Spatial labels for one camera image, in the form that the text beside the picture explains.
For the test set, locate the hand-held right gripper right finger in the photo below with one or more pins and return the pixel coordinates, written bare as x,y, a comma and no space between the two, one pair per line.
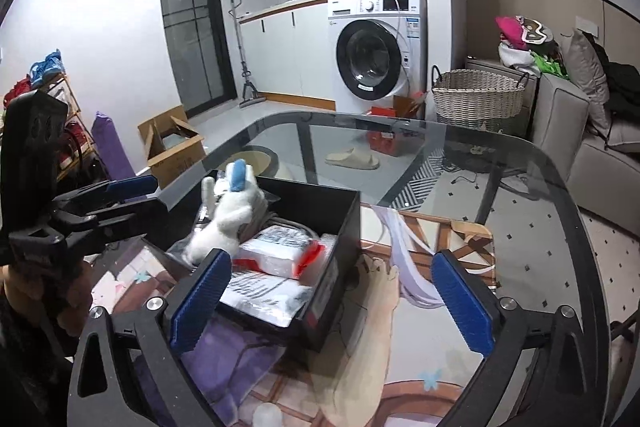
462,302

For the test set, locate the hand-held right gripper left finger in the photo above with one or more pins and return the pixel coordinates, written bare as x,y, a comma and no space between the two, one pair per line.
200,302

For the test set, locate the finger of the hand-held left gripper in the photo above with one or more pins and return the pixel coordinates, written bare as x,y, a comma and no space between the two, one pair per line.
132,188
135,213

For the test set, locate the white medicine packet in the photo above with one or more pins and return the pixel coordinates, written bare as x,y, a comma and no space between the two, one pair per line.
260,292

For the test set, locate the clear zip bag red stripe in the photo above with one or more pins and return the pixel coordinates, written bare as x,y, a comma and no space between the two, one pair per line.
270,252

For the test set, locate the white plush toy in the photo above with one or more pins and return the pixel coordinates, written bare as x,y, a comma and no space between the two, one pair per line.
225,217

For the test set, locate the black storage box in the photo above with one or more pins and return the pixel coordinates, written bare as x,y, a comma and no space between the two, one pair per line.
335,267

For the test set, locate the person's left hand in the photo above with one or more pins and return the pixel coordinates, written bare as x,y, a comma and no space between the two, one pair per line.
70,307

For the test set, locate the purple yoga mat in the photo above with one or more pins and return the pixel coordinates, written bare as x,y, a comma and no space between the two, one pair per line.
112,147

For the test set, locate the cardboard box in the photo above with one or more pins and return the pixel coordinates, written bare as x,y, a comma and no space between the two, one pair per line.
175,162

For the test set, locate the wooden shoe rack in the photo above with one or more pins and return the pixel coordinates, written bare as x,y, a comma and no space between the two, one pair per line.
75,132

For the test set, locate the printed table mat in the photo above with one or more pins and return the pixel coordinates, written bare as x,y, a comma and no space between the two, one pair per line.
360,357

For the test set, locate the mop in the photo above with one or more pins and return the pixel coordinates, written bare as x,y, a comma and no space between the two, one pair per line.
250,97

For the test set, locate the dark glass sliding door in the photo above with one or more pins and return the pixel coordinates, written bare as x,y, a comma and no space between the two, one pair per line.
200,32

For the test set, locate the red box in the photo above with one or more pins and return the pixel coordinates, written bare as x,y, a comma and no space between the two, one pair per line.
395,142

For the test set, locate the beige slipper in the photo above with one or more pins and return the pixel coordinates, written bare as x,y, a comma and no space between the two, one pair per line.
350,157

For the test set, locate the wicker basket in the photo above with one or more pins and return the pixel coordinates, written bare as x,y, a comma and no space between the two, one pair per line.
475,102

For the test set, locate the white kitchen cabinet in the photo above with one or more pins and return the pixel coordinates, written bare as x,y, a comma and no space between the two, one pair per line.
280,52

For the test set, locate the grey sofa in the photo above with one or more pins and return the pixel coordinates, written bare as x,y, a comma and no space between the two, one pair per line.
560,117

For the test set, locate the black jacket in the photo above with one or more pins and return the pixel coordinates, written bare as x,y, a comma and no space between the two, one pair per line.
620,92

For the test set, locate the grey pillow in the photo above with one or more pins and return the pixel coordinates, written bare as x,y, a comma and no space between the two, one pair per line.
580,67

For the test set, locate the pile of clothes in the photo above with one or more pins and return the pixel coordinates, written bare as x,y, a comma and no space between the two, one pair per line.
515,32

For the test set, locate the white washing machine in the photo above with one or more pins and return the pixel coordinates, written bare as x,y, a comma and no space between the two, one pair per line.
350,7

